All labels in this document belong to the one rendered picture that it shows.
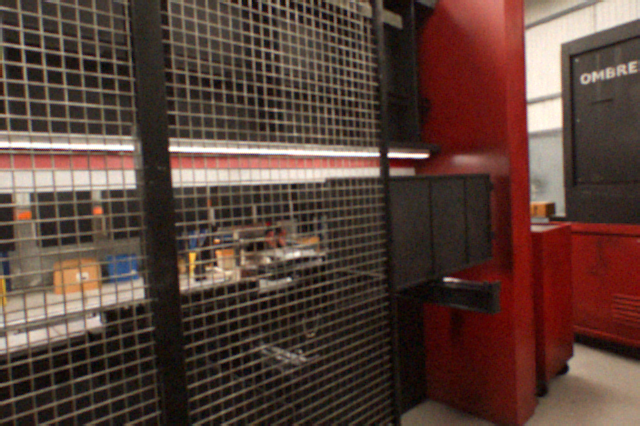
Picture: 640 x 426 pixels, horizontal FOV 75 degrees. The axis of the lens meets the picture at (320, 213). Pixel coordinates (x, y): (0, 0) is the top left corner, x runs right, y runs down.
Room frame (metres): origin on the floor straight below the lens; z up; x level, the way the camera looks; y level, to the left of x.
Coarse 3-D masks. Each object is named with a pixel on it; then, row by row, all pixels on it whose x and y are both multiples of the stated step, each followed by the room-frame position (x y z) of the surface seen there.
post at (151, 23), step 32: (128, 0) 0.72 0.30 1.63; (160, 32) 0.74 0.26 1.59; (160, 64) 0.74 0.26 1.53; (128, 96) 0.75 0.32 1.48; (160, 96) 0.74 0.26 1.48; (160, 128) 0.74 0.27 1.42; (160, 160) 0.73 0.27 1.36; (160, 192) 0.73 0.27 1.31; (160, 224) 0.73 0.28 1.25; (160, 256) 0.72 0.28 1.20; (160, 288) 0.72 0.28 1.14; (160, 320) 0.72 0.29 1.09; (160, 352) 0.72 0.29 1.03; (160, 384) 0.71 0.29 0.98; (160, 416) 0.72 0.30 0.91
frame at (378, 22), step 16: (384, 64) 1.16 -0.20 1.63; (384, 80) 1.16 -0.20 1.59; (384, 96) 1.16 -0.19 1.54; (384, 112) 1.16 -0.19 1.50; (384, 128) 1.15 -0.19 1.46; (384, 144) 1.15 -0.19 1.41; (384, 160) 1.15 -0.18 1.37; (384, 176) 1.15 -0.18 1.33; (384, 192) 1.15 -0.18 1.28; (384, 208) 1.15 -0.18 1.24; (384, 224) 1.16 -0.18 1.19; (384, 256) 1.16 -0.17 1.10; (384, 272) 1.16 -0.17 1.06; (400, 416) 1.16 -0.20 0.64
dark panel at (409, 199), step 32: (352, 192) 1.44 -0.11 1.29; (416, 192) 1.69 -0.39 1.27; (448, 192) 1.86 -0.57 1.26; (480, 192) 2.06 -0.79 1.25; (352, 224) 1.43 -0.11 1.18; (416, 224) 1.69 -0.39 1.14; (448, 224) 1.85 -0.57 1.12; (480, 224) 2.05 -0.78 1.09; (352, 256) 1.43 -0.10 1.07; (416, 256) 1.68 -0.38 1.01; (448, 256) 1.85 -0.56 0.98; (480, 256) 2.05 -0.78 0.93; (352, 288) 1.42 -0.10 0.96; (384, 288) 1.54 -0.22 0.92
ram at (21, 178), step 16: (0, 160) 1.17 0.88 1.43; (16, 160) 1.19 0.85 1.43; (48, 160) 1.25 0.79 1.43; (64, 160) 1.27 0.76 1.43; (80, 160) 1.30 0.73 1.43; (96, 160) 1.33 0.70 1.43; (112, 160) 1.37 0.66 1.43; (128, 160) 1.40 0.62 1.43; (176, 160) 1.51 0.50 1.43; (208, 160) 1.60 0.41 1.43; (224, 160) 1.64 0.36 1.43; (240, 160) 1.69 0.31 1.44; (256, 160) 1.74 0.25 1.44; (272, 160) 1.80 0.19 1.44; (288, 160) 1.86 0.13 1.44; (336, 160) 2.06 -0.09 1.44; (352, 160) 2.14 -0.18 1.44; (400, 160) 2.41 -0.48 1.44; (0, 176) 1.17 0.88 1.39; (16, 176) 1.19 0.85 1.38; (32, 176) 1.22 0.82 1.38; (48, 176) 1.24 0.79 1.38; (64, 176) 1.27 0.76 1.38; (80, 176) 1.30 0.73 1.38; (96, 176) 1.33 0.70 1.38; (112, 176) 1.36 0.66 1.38; (128, 176) 1.40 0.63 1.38; (176, 176) 1.51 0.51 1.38; (192, 176) 1.55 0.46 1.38; (208, 176) 1.59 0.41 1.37; (224, 176) 1.64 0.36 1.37; (256, 176) 1.74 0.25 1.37; (272, 176) 1.80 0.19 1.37; (304, 176) 1.92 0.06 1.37; (320, 176) 1.98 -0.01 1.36; (0, 192) 1.16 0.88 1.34; (16, 192) 1.22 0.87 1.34
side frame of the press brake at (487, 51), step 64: (448, 0) 2.31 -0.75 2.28; (512, 0) 2.16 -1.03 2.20; (448, 64) 2.32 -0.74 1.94; (512, 64) 2.14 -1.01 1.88; (448, 128) 2.33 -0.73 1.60; (512, 128) 2.13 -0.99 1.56; (512, 192) 2.11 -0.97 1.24; (512, 256) 2.09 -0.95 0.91; (448, 320) 2.37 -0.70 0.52; (512, 320) 2.10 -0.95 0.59; (448, 384) 2.38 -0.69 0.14; (512, 384) 2.10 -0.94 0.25
